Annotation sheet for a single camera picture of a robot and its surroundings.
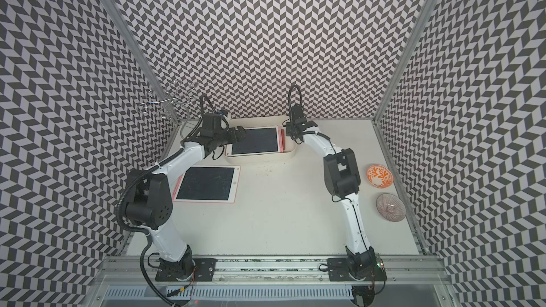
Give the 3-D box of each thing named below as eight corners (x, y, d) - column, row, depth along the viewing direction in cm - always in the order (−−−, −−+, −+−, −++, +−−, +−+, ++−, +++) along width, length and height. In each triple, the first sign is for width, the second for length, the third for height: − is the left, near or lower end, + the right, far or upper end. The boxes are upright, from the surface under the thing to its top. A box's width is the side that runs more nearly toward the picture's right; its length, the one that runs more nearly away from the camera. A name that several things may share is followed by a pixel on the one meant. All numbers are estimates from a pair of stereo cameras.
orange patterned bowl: (370, 190, 95) (374, 184, 90) (364, 171, 101) (368, 164, 97) (390, 190, 95) (396, 184, 90) (383, 171, 101) (388, 164, 97)
